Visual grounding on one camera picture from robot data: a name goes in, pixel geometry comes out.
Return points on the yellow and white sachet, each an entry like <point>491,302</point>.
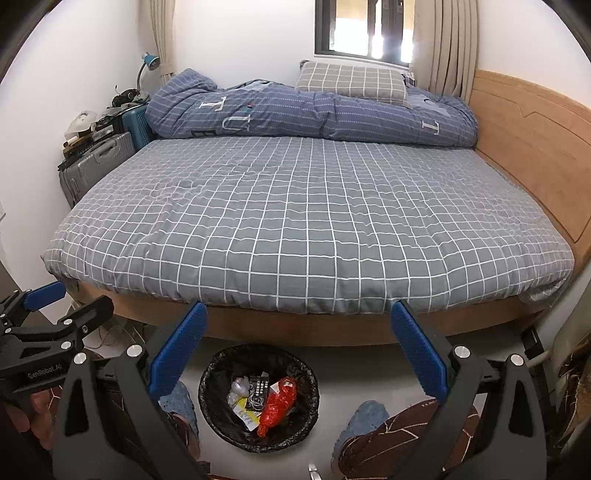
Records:
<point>247,413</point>

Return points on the person's left leg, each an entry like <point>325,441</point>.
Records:
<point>187,438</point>

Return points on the grey suitcase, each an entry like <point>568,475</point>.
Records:
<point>97,166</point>

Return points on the blue desk lamp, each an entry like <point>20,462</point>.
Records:
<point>150,60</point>

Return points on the dark brown snack box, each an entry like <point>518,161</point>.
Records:
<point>258,392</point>

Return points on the person's leg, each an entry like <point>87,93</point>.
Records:
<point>406,424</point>
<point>187,438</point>

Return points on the teal suitcase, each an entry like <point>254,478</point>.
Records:
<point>134,127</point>

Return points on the white rounded object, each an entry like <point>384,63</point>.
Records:
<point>81,121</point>

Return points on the blue striped quilt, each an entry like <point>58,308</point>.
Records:
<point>277,115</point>

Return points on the person's left hand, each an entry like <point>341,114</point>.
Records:
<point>39,410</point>

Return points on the person's right leg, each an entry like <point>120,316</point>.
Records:
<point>406,424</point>

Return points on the beige pleated curtain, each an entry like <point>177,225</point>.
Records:
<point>164,37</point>
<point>452,41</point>

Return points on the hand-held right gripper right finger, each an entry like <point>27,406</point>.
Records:
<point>420,350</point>

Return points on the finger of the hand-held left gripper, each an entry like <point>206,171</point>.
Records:
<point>44,293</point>
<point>87,318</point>

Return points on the wooden headboard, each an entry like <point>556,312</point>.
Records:
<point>531,138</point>

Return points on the black bag on suitcase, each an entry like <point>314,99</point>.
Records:
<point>129,98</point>

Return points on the clear plastic wrapper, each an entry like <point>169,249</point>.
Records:
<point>240,385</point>

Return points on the black lined trash bin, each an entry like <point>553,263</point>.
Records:
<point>221,364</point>

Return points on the red plastic bag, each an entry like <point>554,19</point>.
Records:
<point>277,406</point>

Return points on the dark framed window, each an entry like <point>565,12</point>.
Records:
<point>325,27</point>

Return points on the blue fuzzy slipper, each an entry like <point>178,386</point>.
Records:
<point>182,401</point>
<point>364,415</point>

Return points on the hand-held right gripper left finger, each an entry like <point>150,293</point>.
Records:
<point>178,350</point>

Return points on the pile of dark boxes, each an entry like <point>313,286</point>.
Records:
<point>101,134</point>

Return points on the grey checked pillow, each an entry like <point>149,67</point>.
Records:
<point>351,82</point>

